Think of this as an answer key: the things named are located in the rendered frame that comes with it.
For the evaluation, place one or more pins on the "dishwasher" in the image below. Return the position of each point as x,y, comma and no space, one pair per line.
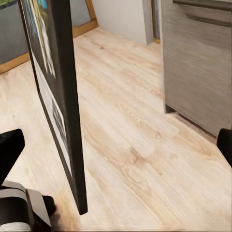
197,60

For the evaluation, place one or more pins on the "poster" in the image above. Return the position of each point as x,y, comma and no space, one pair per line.
48,30

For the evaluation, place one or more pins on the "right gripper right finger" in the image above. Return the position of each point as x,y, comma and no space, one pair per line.
224,143

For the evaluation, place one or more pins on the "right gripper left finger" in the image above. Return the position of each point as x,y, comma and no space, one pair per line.
12,144

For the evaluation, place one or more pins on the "door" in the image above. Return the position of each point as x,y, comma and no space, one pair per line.
13,45

